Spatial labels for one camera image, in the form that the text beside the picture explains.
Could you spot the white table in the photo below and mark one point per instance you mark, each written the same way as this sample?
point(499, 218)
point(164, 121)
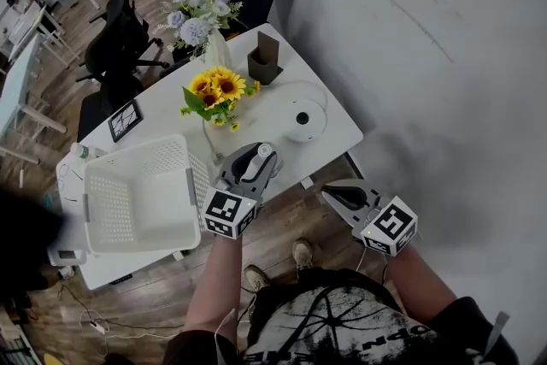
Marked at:
point(260, 124)

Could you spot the person's right forearm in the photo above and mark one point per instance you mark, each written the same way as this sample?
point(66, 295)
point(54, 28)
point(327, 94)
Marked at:
point(421, 286)

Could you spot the person's right shoe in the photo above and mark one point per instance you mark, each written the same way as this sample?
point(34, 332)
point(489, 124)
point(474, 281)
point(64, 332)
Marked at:
point(302, 253)

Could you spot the brown desk holder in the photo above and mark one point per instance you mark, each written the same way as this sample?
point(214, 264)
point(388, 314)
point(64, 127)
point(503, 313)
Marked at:
point(264, 62)

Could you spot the person's shoe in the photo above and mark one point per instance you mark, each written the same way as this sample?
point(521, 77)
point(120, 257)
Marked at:
point(255, 278)
point(302, 253)

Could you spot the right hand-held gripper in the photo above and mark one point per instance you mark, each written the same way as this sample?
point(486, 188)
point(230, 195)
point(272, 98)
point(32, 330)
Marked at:
point(391, 226)

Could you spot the person's printed t-shirt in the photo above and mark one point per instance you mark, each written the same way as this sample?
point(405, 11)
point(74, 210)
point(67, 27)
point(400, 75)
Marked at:
point(342, 329)

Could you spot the sunflower bouquet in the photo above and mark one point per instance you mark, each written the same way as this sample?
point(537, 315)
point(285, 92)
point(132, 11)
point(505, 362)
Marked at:
point(218, 92)

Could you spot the clear green label bottle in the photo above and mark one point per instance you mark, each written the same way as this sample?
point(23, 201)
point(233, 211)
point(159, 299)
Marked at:
point(80, 151)

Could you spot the person's left forearm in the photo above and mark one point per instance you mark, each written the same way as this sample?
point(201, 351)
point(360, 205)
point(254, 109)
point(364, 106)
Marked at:
point(218, 282)

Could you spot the pale blue flower bouquet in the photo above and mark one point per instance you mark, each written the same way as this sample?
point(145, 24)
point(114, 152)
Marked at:
point(196, 17)

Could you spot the black picture frame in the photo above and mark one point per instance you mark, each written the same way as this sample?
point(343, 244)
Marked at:
point(125, 120)

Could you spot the small white desk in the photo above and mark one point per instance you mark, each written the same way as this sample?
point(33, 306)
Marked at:
point(32, 25)

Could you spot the person's black trousers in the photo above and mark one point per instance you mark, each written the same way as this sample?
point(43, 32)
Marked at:
point(337, 280)

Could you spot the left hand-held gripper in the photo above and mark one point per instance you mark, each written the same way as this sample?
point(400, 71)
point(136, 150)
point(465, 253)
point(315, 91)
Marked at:
point(228, 211)

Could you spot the white round device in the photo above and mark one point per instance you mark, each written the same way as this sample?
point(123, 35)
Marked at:
point(305, 130)

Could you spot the thin black eyeglasses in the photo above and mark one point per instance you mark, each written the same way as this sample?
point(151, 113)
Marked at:
point(64, 177)

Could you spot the person's left shoe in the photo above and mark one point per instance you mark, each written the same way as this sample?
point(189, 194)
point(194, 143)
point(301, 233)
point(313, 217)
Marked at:
point(255, 278)

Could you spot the tall white vase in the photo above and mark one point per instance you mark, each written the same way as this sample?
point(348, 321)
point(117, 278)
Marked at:
point(218, 49)

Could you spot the pale blue desk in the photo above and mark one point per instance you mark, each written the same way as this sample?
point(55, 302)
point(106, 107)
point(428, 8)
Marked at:
point(13, 85)

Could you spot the white power strip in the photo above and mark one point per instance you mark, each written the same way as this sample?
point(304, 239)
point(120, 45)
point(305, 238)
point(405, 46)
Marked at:
point(98, 327)

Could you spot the white plastic basket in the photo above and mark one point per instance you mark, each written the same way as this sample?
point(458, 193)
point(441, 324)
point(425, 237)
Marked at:
point(158, 201)

